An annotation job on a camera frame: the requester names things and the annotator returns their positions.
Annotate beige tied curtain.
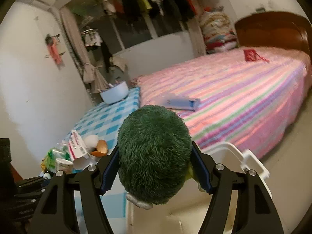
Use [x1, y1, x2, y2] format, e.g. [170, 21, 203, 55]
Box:
[60, 7, 108, 94]

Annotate blue checkered tablecloth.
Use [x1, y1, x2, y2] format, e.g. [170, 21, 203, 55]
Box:
[64, 87, 140, 233]

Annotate white fluffy plush toy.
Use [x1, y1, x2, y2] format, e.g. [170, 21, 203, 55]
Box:
[83, 135, 99, 152]

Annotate striped pink bed cover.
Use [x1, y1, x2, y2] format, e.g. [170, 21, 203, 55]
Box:
[137, 47, 311, 158]

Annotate red pouch on bed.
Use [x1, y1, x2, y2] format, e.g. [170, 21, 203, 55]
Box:
[243, 49, 270, 63]

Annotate green snack plastic bag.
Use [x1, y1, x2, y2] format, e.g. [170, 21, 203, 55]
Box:
[40, 141, 70, 173]

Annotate wooden bed headboard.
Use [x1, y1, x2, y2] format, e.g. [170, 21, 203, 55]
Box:
[234, 12, 311, 56]

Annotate white storage bin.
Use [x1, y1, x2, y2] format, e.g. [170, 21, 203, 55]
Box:
[126, 143, 282, 233]

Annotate lavender pencil case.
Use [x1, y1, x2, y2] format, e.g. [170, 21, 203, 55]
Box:
[155, 95, 200, 112]

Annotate white red paper mail bag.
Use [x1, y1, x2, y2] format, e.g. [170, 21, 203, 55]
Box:
[68, 130, 96, 171]

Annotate pink cloth on wall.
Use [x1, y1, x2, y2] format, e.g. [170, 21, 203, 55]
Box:
[45, 34, 66, 66]

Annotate green plush hedgehog toy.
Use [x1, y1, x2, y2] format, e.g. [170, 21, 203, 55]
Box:
[117, 105, 192, 210]

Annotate stack of folded quilts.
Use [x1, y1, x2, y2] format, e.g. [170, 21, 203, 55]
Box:
[199, 11, 238, 54]

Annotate laundry clip hanger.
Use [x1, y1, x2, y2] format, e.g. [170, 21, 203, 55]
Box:
[82, 28, 103, 47]

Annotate white oval pen holder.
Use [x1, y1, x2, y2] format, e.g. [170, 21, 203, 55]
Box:
[100, 81, 129, 105]

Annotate right beige curtain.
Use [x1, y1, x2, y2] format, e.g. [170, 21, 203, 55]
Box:
[187, 18, 206, 58]

